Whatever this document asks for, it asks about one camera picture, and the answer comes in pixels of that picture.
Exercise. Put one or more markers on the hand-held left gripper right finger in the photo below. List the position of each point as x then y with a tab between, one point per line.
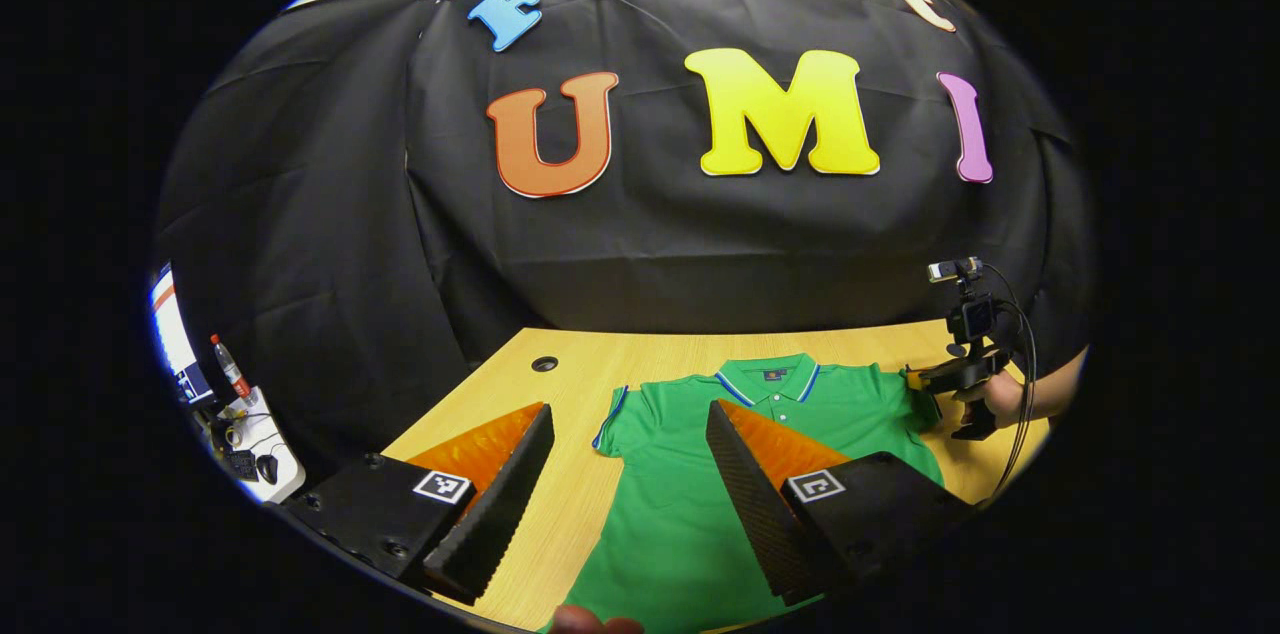
760	514

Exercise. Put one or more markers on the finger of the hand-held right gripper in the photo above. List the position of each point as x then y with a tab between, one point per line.
922	381

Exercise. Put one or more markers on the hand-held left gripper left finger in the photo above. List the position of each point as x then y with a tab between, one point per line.
495	524

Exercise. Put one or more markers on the green T-shirt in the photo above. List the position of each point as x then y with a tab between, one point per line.
680	514

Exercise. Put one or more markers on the white side desk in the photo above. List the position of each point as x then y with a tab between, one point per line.
285	482

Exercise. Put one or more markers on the black computer mouse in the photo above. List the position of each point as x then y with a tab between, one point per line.
268	469

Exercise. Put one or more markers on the black backdrop cloth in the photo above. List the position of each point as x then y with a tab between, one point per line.
700	244

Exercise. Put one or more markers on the black keyboard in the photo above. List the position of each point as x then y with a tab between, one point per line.
240	464

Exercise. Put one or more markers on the red capped bottle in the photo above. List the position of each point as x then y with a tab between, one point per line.
232	372

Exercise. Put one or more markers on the computer monitor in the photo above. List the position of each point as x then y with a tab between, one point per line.
175	334

